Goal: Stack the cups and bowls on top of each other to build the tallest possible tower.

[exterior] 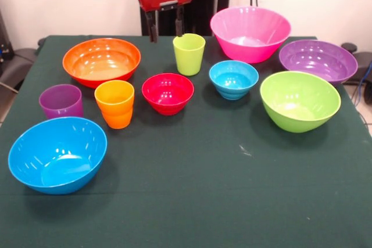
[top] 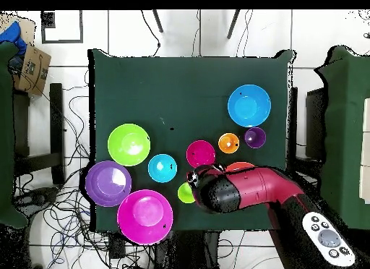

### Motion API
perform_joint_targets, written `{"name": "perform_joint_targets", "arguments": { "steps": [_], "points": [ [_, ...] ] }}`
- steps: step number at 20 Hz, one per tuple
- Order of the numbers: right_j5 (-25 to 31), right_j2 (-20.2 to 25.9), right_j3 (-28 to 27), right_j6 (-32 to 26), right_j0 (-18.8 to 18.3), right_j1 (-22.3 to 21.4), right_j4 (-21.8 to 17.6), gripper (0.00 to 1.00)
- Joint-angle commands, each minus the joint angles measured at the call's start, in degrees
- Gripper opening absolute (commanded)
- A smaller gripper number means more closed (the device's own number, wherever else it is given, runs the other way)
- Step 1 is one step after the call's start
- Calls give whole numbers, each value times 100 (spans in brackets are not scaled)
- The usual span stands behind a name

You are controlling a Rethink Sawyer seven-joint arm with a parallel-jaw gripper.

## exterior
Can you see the large blue bowl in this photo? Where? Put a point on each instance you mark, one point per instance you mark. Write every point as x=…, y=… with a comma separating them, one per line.
x=58, y=155

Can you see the large purple bowl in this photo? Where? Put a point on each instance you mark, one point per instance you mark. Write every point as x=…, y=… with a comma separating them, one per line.
x=318, y=59

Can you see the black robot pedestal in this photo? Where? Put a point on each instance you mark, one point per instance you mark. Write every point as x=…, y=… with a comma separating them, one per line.
x=206, y=12

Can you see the dark green tablecloth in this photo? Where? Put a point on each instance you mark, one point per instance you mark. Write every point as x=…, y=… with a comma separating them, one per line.
x=186, y=172

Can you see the orange cup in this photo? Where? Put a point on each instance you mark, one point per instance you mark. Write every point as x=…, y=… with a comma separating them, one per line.
x=114, y=108

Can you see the large green bowl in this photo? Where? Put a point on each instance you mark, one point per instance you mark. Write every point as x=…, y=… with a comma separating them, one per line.
x=299, y=102

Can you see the small red-pink bowl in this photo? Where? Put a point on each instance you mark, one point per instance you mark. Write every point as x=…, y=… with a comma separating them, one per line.
x=167, y=94

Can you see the large pink bowl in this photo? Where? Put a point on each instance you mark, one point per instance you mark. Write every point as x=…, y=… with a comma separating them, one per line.
x=250, y=33

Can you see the purple cup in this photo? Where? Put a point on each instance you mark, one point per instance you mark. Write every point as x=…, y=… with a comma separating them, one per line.
x=61, y=102

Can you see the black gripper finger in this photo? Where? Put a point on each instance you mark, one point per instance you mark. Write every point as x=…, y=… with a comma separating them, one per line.
x=153, y=30
x=179, y=23

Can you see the small blue bowl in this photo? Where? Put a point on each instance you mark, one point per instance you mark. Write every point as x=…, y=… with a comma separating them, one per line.
x=234, y=81

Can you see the large orange-red bowl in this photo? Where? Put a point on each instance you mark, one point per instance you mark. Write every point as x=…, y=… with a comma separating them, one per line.
x=101, y=59

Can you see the green cup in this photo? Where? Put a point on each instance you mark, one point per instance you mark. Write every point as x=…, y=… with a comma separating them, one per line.
x=189, y=56

